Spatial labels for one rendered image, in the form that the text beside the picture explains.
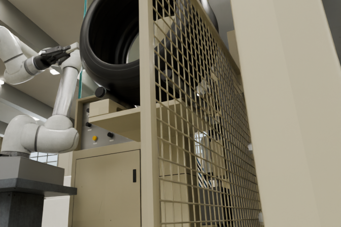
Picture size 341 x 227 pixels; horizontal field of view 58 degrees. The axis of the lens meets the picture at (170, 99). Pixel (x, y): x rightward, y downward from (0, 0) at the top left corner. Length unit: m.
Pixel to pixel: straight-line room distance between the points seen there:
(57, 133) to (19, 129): 0.20
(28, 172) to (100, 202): 0.49
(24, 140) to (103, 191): 0.53
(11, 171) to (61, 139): 0.33
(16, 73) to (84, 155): 0.70
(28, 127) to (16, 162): 0.30
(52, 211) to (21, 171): 3.72
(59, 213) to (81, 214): 3.24
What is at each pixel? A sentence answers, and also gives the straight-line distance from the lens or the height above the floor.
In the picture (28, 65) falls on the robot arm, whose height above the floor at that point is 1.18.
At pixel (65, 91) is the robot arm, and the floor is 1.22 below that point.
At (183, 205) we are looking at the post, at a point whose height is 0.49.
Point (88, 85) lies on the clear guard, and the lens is 2.29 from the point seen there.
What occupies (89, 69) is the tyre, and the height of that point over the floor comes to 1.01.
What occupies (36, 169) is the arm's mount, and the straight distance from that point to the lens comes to 1.74.
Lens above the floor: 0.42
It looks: 22 degrees up
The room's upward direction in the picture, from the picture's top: 3 degrees counter-clockwise
